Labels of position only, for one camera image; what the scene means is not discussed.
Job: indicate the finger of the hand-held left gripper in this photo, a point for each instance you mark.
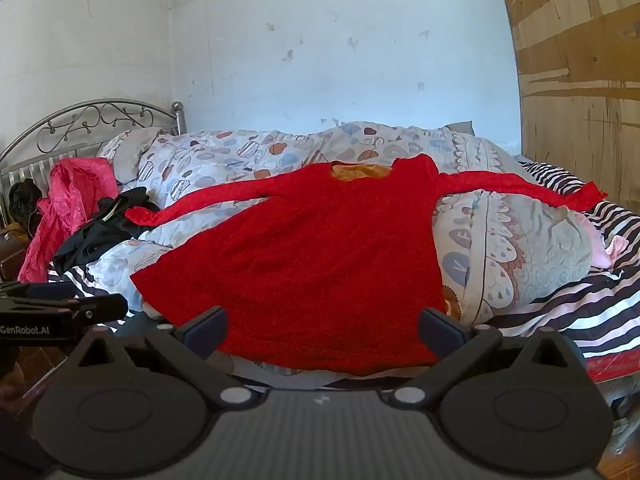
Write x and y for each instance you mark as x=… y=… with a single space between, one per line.
x=102 y=307

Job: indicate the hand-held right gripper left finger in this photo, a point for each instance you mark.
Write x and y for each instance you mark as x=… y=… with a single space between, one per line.
x=206 y=329

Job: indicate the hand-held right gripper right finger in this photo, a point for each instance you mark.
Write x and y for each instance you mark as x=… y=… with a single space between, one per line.
x=440 y=331

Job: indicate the red knit sweater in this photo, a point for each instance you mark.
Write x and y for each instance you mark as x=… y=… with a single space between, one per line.
x=310 y=260

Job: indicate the black garment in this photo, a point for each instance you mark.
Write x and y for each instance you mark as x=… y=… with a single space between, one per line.
x=107 y=225

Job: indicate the pink jacket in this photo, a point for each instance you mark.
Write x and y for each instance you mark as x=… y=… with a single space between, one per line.
x=62 y=205

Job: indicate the patterned quilt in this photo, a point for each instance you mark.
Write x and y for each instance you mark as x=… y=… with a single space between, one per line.
x=505 y=240

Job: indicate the black white striped bed sheet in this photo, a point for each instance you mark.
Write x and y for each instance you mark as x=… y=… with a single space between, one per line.
x=550 y=305

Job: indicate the black bag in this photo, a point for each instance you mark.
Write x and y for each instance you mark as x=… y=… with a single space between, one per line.
x=25 y=197

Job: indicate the red patterned cloth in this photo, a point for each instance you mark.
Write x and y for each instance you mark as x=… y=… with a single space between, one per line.
x=612 y=364

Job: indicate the metal bed headboard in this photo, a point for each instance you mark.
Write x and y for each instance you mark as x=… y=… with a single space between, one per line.
x=75 y=125

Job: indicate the small pink cloth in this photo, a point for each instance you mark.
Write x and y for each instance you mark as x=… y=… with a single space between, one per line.
x=607 y=252

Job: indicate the wooden board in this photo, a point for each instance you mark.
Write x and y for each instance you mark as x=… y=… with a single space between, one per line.
x=580 y=70

